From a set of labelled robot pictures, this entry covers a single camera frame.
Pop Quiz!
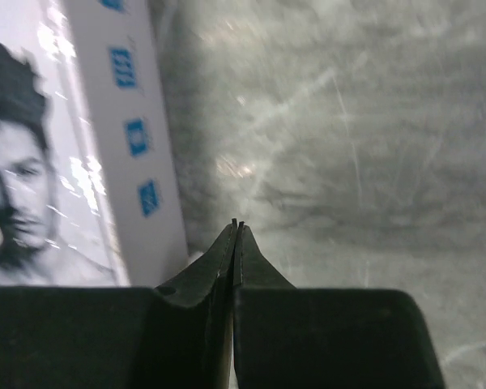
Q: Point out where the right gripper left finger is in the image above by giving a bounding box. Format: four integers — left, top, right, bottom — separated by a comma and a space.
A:
0, 223, 237, 388

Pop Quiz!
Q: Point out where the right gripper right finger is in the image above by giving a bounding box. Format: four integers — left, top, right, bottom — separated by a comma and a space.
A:
233, 224, 446, 388

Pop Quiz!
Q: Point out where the white box with black tray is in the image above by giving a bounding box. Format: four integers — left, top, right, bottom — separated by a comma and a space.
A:
0, 1, 188, 287

